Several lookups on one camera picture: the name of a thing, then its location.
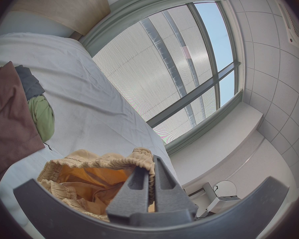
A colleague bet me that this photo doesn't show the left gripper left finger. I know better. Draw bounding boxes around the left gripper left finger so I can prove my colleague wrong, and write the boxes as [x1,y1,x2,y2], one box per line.
[106,165,150,223]

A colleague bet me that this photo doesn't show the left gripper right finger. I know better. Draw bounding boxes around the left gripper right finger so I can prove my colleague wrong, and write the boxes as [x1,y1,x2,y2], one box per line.
[149,154,198,221]

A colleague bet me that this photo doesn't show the tan shorts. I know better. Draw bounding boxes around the tan shorts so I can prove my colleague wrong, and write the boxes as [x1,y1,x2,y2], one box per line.
[37,147,157,222]

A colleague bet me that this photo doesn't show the bed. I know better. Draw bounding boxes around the bed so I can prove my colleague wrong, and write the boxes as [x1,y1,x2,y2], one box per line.
[0,0,185,223]

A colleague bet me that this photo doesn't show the green garment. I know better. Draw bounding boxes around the green garment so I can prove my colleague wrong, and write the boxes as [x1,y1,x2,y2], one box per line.
[28,96,55,142]

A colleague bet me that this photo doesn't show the window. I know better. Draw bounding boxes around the window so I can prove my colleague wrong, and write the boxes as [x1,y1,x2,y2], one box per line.
[92,0,241,146]

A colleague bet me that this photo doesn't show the brown garment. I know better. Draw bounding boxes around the brown garment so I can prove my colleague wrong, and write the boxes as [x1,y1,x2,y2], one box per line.
[0,61,46,189]

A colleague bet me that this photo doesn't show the black garment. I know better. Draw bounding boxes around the black garment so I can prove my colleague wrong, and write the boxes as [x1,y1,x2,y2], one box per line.
[14,65,45,101]

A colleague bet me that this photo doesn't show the white ceiling air vent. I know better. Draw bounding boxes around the white ceiling air vent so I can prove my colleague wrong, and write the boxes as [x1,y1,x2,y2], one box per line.
[275,0,299,50]

